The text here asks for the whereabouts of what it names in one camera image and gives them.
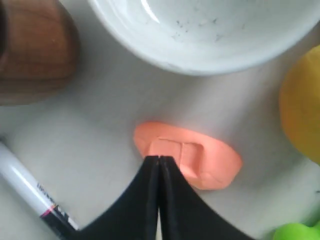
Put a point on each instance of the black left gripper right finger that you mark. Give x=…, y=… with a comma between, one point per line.
x=183, y=214

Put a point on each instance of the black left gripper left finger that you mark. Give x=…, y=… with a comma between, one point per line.
x=134, y=215

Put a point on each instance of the orange putty blob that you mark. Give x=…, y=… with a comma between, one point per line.
x=206, y=163

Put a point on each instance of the green toy bone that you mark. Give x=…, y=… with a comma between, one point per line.
x=297, y=231

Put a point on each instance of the white marker pen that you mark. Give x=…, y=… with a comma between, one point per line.
x=34, y=194

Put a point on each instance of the yellow lemon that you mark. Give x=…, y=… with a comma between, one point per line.
x=299, y=105

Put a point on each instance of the white ceramic bowl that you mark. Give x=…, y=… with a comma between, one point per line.
x=207, y=37

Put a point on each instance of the brown wooden block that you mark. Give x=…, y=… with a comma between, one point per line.
x=39, y=50

